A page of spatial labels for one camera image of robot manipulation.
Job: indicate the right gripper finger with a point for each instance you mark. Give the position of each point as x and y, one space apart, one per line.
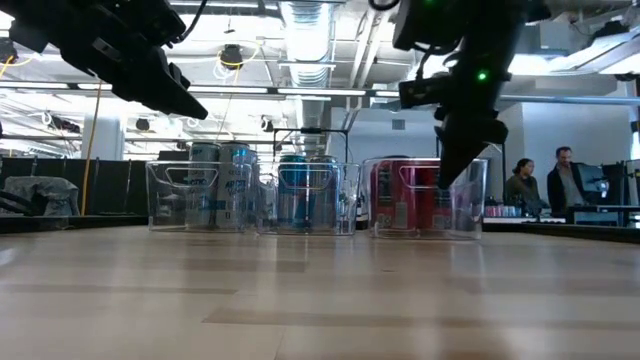
450 162
475 152

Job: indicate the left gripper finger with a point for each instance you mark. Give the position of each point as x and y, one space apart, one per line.
135 97
182 95

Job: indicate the clear plastic bin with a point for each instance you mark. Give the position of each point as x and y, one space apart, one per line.
165 205
350 210
470 210

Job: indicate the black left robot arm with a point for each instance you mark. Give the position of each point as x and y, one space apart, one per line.
30 20

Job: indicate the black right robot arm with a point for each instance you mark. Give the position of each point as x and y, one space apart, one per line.
450 20

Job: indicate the person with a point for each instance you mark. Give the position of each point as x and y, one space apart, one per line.
522 187
565 185

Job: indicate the black partition board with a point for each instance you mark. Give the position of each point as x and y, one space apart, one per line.
115 187

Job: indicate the grey horizontal pipe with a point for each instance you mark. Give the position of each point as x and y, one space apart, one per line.
575 100

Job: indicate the long ceiling light strip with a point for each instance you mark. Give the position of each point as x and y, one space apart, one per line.
300 91

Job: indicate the black desk monitor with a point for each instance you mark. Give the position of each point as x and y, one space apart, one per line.
592 180

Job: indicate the grey plastic cover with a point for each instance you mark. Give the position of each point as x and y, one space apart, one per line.
45 195

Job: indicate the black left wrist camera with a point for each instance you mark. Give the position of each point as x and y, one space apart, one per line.
155 20

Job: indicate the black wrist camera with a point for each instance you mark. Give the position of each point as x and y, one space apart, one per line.
422 92
155 20

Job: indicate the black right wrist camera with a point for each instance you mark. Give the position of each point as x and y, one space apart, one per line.
422 92

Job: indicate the silver ventilation duct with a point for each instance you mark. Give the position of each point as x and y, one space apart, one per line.
306 45

